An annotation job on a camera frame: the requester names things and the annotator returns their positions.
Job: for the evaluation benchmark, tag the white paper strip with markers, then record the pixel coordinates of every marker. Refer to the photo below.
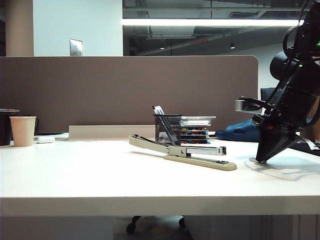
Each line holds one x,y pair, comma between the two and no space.
311,144

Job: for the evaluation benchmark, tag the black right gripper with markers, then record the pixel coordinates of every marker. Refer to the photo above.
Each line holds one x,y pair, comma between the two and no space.
292,110

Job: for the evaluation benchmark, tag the black desk mat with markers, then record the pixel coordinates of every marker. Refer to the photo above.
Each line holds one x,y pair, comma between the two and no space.
307,149

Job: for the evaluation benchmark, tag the blue foam slipper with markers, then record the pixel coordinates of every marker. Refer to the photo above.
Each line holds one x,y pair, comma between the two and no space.
240,133

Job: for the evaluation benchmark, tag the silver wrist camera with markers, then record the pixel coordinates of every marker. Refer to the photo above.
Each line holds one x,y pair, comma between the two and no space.
241,104

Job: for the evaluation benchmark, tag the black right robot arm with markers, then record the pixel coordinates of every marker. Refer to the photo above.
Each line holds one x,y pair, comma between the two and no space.
282,65

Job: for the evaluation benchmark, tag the beige paper cup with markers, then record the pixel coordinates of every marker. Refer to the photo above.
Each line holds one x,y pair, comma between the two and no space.
23,131

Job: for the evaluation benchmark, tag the brown desk divider panel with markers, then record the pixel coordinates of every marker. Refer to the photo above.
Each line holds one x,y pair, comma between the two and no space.
100,90

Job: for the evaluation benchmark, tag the clear plastic container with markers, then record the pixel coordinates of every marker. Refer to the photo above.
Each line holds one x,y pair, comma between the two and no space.
197,120

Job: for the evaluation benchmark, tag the black cup with lid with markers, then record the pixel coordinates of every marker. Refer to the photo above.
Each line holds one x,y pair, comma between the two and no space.
4,127

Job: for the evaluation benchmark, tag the long ceiling light strip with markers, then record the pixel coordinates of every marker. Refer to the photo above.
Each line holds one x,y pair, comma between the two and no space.
212,22

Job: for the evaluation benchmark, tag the small white eraser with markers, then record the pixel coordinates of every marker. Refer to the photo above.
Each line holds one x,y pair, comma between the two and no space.
45,139

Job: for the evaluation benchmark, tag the black computer monitor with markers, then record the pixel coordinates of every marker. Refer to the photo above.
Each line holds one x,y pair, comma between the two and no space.
267,93

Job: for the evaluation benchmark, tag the red LED ceiling sign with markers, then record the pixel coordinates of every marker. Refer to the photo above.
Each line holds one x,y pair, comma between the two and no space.
199,42

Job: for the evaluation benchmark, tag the stack of colourful boxes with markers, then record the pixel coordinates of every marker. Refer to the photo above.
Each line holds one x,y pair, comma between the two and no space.
195,136

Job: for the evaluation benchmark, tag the beige long-reach stapler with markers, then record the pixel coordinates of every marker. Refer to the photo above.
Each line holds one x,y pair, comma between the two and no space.
200,162

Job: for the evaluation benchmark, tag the metal wall switch plate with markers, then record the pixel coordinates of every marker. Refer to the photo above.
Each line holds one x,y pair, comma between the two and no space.
75,47

